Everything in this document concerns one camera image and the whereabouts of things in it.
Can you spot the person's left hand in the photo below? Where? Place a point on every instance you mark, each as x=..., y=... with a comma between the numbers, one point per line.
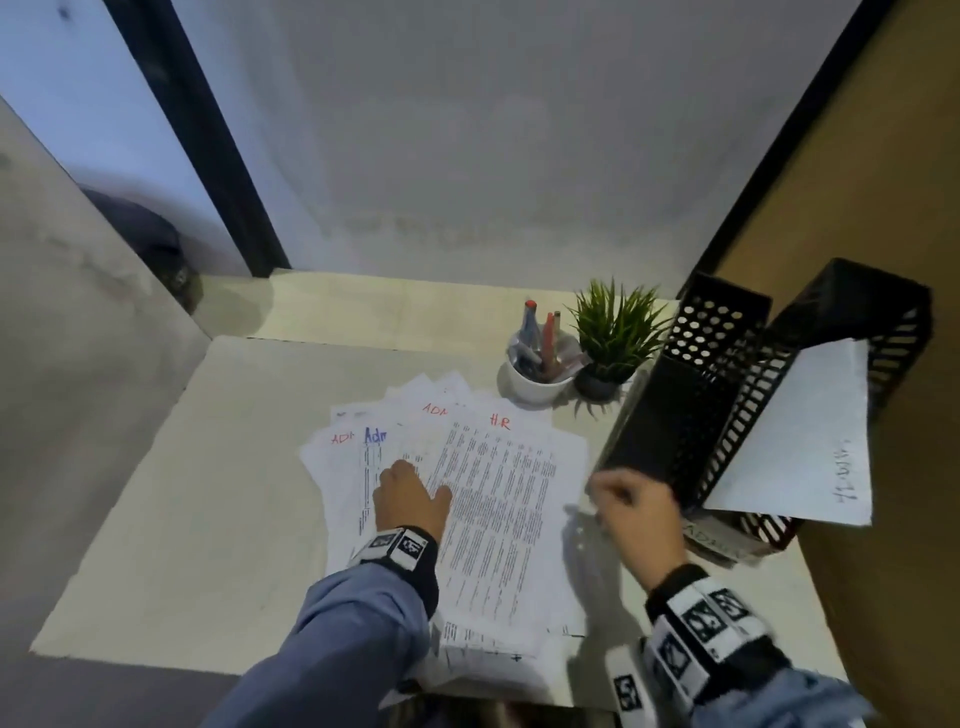
x=409, y=502

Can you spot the person's right hand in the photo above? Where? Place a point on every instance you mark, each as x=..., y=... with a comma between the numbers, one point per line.
x=645, y=525

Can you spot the pile of printed papers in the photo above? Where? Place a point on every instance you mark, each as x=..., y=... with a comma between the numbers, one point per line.
x=487, y=487

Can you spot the black ADMIN file holder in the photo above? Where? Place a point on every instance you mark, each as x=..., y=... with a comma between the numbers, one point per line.
x=660, y=427

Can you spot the white paper sheet red heading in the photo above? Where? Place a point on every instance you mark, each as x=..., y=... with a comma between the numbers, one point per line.
x=795, y=435

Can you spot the person's right forearm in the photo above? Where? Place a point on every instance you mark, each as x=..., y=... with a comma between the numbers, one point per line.
x=787, y=705

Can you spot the person's left forearm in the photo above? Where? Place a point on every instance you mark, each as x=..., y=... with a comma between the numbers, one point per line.
x=337, y=652

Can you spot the black left wrist band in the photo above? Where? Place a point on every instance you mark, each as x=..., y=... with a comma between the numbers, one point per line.
x=405, y=555

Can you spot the white pen cup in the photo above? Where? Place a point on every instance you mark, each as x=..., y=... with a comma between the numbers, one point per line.
x=536, y=390

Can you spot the green plant in black pot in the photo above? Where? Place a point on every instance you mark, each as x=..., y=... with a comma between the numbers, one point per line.
x=615, y=330

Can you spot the light wooden ledge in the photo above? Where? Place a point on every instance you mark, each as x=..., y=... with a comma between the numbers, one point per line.
x=375, y=307

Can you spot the orange pen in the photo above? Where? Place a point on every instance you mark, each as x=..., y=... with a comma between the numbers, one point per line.
x=549, y=341

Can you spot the red-capped marker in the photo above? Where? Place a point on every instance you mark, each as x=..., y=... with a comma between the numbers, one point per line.
x=530, y=330

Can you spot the thin grey pen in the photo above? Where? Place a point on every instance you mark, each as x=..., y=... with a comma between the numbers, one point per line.
x=557, y=330

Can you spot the white table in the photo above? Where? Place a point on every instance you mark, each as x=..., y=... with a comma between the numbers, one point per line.
x=187, y=525

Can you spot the dark round object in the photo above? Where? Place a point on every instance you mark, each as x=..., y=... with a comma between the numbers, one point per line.
x=150, y=240

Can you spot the black edge trim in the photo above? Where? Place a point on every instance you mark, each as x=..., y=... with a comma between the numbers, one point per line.
x=787, y=142

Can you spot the frosted window glass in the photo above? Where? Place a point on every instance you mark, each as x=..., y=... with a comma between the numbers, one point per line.
x=90, y=90

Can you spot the black window frame post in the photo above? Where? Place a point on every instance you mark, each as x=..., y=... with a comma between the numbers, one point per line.
x=195, y=135

